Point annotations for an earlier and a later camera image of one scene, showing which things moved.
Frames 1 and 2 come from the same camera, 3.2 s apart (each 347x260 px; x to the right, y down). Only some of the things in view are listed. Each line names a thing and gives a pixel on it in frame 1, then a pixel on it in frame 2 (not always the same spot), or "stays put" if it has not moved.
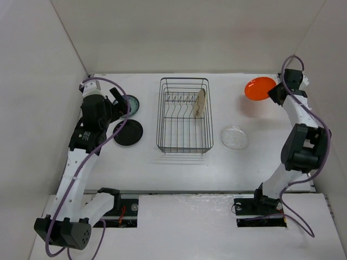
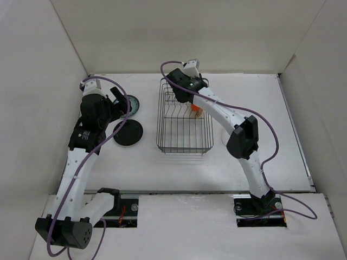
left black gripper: [114, 92] stays put
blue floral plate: [134, 103] stays put
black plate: [130, 134] stays put
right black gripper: [272, 93] to [189, 78]
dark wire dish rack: [184, 119] stays put
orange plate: [257, 88] to [194, 108]
